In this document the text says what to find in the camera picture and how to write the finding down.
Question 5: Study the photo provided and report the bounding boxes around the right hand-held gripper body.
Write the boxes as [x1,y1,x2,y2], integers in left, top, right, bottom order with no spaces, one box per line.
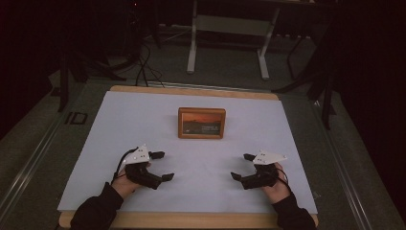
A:
[239,149,288,191]

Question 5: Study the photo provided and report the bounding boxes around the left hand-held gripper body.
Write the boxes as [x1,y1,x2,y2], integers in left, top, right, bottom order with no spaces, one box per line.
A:
[124,144,165,191]

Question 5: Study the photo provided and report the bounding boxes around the wooden picture frame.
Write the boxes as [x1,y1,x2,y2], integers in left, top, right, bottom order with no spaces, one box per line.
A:
[177,106,227,140]

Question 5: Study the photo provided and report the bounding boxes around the person's left hand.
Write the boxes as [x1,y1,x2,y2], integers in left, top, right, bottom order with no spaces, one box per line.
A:
[110,162,151,200]

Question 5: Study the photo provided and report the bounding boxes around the person's right hand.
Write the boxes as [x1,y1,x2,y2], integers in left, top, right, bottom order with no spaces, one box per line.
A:
[260,161,292,205]

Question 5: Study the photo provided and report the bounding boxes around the white table mat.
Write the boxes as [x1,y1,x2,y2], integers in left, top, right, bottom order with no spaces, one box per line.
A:
[56,90,319,215]

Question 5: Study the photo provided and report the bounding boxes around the black metal stand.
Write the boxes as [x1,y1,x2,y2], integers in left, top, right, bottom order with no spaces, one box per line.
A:
[56,47,128,113]
[271,30,338,131]

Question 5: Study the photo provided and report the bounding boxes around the white metal stand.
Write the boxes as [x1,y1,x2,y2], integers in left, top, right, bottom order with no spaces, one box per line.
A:
[186,0,282,81]

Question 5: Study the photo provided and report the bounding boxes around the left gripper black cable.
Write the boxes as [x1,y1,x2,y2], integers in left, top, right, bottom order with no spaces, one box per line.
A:
[110,147,140,186]

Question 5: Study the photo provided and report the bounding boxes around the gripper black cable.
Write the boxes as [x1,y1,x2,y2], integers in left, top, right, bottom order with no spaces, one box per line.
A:
[276,167,290,187]
[110,147,140,186]

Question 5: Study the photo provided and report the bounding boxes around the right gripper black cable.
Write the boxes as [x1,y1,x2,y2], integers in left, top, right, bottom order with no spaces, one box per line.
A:
[276,167,290,187]

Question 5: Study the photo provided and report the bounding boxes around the black rectangular floor bracket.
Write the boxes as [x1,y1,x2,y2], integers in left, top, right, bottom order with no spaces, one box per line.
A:
[64,111,89,126]

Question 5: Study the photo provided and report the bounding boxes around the metal floor rail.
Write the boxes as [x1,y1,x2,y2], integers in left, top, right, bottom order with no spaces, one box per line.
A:
[309,99,373,230]
[0,109,76,221]

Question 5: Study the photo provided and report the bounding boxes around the black floor cables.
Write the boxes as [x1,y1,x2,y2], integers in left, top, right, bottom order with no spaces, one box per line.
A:
[134,41,166,88]

